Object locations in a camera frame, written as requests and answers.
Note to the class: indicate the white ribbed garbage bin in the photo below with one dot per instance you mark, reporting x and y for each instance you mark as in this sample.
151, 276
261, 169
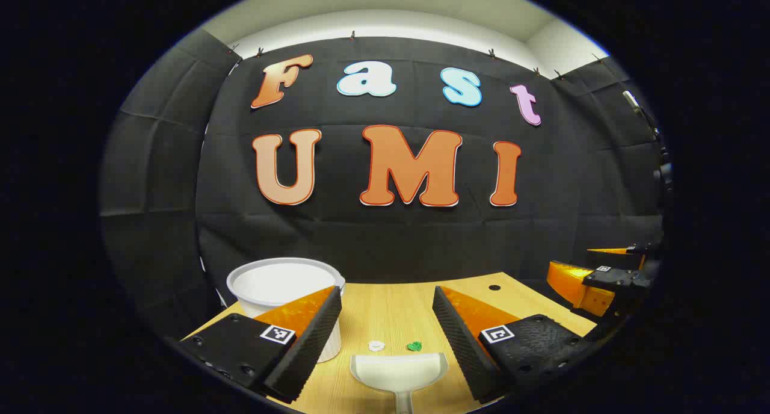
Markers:
277, 281

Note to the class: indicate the dark metal stand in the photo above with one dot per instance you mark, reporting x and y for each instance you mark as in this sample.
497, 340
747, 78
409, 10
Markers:
652, 137

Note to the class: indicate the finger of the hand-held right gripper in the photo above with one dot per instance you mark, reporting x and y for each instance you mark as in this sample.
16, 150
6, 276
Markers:
619, 280
631, 250

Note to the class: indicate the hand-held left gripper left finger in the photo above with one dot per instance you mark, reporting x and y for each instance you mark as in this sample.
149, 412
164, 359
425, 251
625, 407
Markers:
310, 336

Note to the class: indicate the white paper ball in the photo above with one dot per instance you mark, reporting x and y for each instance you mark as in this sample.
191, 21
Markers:
376, 345

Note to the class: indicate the grey plastic dustpan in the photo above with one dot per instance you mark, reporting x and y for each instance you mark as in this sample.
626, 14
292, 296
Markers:
397, 372

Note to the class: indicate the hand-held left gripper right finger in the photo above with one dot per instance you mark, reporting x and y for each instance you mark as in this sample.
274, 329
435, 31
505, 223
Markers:
460, 342

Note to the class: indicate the green paper ball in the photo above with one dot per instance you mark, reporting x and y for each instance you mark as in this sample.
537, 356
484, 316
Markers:
414, 346

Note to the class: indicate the wooden desktop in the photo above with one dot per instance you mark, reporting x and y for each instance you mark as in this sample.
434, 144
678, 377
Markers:
391, 312

